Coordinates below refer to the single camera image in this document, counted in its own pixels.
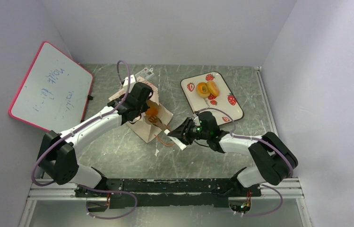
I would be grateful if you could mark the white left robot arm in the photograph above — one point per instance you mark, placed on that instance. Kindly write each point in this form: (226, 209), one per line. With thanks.
(57, 154)

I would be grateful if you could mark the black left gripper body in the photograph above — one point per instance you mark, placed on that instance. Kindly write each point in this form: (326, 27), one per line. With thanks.
(144, 106)

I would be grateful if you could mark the orange fake bread roll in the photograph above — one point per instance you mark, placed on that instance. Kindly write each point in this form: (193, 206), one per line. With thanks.
(213, 88)

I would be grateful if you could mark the pink framed whiteboard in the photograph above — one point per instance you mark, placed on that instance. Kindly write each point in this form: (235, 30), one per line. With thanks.
(54, 93)

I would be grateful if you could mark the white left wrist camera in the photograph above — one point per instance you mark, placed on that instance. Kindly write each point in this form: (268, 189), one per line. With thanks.
(129, 83)

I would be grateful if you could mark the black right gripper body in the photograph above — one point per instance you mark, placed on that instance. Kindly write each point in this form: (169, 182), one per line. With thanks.
(188, 131)

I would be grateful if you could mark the metal food tongs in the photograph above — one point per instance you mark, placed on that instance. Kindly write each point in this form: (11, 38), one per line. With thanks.
(158, 123)

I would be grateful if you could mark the beige paper gift bag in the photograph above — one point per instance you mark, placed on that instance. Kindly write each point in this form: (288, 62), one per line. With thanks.
(141, 125)

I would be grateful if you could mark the clear plastic package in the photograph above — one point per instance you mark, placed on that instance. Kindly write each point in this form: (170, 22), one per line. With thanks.
(145, 73)

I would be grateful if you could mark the orange fake bread bun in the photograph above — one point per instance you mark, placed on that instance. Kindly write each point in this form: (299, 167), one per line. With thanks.
(151, 111)

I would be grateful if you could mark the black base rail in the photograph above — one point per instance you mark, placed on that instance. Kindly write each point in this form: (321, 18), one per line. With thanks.
(127, 193)

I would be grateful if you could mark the strawberry print white tray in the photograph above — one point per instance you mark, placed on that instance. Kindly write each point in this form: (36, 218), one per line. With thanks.
(225, 103)

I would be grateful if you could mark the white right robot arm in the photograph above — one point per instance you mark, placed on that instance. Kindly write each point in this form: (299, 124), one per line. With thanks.
(273, 160)

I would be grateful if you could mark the orange fake donut bread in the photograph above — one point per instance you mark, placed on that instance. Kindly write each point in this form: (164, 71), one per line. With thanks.
(203, 90)

